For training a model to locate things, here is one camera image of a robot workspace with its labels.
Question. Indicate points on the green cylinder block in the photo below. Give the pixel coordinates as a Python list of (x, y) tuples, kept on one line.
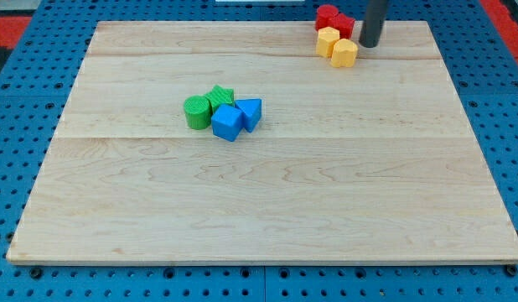
[(197, 112)]

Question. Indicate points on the yellow hexagon block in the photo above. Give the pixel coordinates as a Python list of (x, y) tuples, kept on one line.
[(326, 39)]

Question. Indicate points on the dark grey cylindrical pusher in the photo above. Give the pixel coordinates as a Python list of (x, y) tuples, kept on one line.
[(373, 22)]

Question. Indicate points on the blue triangle block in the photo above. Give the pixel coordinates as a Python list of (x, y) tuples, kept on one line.
[(252, 112)]

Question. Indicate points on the red cylinder block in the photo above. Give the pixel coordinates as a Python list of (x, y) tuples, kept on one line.
[(324, 13)]

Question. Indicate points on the wooden board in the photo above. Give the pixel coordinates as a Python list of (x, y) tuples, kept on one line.
[(375, 164)]

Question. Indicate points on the green star block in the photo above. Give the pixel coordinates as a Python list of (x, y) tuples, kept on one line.
[(220, 96)]

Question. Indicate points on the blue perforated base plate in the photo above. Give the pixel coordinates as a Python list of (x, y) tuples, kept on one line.
[(35, 83)]

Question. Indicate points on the blue cube block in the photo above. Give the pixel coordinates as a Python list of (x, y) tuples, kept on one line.
[(227, 122)]

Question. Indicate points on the yellow heart block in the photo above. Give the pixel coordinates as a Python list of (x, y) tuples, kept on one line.
[(344, 53)]

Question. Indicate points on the red star block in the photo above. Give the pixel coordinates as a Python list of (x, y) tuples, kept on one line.
[(344, 24)]

